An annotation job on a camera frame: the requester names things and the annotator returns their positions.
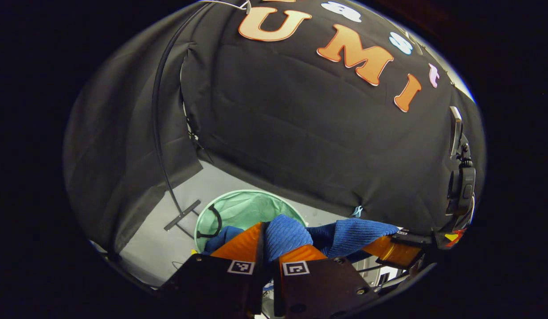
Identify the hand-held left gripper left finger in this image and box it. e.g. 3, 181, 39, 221
159, 222, 268, 319

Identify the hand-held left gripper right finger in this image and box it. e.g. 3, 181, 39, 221
272, 245, 381, 319

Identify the blue corduroy jacket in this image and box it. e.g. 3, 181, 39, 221
203, 215, 399, 264

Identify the green laundry hamper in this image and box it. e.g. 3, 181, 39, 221
194, 190, 308, 254

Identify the black clothes rack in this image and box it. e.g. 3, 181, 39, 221
151, 2, 212, 240

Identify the white plastic hanger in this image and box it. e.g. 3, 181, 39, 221
199, 0, 253, 15

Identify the black backdrop cloth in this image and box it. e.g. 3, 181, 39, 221
63, 0, 486, 255

